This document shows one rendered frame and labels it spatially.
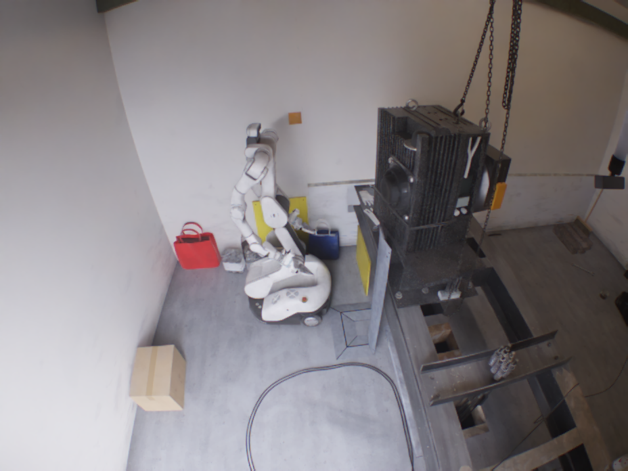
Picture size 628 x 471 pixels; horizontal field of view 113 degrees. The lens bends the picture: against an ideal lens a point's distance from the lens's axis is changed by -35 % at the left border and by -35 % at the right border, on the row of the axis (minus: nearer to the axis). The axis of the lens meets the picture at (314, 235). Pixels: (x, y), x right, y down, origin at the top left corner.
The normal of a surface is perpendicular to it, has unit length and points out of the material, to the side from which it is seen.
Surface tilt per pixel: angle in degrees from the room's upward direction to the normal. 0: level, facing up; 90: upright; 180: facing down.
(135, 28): 90
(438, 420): 0
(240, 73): 90
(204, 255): 88
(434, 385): 0
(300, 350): 0
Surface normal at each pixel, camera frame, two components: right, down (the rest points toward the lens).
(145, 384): -0.05, -0.78
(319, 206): 0.07, 0.62
